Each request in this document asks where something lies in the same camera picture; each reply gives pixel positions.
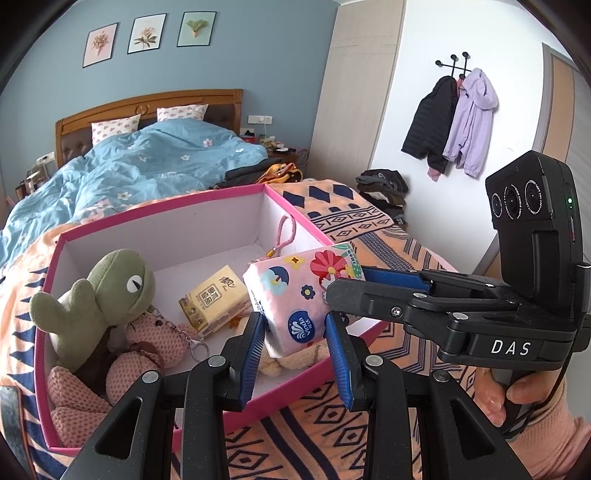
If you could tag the yellow tissue pack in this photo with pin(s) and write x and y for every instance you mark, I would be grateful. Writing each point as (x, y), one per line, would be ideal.
(212, 300)

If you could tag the blue floral duvet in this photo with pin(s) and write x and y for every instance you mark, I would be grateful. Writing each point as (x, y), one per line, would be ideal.
(138, 166)

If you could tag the cluttered wooden bedside table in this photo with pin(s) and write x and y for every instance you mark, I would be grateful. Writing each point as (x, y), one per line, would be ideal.
(288, 161)

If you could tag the framed white flower picture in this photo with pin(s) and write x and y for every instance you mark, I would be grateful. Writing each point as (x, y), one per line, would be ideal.
(146, 33)

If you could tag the person's right forearm pink sleeve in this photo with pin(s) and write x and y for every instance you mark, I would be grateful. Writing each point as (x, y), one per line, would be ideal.
(554, 443)

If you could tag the pink cardboard box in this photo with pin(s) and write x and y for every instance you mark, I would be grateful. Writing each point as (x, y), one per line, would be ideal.
(184, 230)

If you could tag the floral pink tissue pack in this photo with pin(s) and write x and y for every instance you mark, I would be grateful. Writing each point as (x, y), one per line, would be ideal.
(286, 295)

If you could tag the pink garment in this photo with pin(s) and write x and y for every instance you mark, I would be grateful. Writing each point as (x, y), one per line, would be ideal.
(434, 174)

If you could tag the cluttered dark bedside table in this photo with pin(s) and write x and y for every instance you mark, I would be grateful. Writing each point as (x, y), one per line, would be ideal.
(30, 182)

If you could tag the yellow black bag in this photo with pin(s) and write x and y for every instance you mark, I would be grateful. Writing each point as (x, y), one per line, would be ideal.
(279, 174)

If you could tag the framed pink flower picture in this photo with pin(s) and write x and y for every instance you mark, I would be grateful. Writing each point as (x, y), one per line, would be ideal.
(100, 45)

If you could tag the black puffer jacket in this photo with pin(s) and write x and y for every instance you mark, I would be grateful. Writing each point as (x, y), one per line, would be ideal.
(427, 124)

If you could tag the brown knit plush white shirt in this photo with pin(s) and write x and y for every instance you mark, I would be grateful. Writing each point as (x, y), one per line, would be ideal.
(99, 364)

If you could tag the framed green plant picture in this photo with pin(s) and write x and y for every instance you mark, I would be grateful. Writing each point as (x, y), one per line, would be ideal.
(196, 28)

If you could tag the wooden door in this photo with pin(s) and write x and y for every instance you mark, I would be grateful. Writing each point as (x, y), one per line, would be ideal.
(561, 115)

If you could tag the beige wardrobe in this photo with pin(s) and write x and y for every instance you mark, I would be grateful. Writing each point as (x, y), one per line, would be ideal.
(351, 92)

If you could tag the white pink-print pillow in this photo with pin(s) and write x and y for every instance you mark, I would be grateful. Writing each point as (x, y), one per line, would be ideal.
(115, 129)
(182, 113)

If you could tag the pile of dark clothes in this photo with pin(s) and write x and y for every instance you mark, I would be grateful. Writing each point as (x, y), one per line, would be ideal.
(381, 191)

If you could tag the black wall coat hooks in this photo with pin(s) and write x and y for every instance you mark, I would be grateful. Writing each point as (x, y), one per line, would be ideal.
(455, 64)

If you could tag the lilac hooded jacket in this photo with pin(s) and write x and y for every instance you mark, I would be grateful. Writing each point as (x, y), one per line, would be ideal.
(471, 124)

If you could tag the orange navy patterned blanket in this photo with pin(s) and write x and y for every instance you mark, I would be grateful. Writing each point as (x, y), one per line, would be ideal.
(332, 207)

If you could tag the person's right hand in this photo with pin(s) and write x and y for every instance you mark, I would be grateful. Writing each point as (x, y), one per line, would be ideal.
(489, 397)

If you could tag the cream fluffy plush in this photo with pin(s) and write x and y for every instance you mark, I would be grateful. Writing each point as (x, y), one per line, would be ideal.
(300, 360)

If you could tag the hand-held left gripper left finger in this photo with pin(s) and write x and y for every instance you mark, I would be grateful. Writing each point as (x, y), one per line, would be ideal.
(254, 360)

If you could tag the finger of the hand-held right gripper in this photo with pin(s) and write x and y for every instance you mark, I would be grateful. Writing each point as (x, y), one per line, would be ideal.
(392, 277)
(364, 297)

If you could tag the white wall socket panel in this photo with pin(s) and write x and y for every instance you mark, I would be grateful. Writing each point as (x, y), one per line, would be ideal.
(260, 120)
(45, 157)

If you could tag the green frog plush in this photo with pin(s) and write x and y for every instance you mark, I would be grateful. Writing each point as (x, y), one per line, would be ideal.
(115, 286)

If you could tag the wooden padded headboard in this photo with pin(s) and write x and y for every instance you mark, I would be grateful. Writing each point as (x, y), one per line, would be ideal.
(184, 97)

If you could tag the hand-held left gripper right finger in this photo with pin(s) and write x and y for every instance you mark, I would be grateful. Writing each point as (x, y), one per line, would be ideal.
(339, 360)

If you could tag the dark folded clothes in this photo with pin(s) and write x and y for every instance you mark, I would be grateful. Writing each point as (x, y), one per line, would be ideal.
(244, 174)

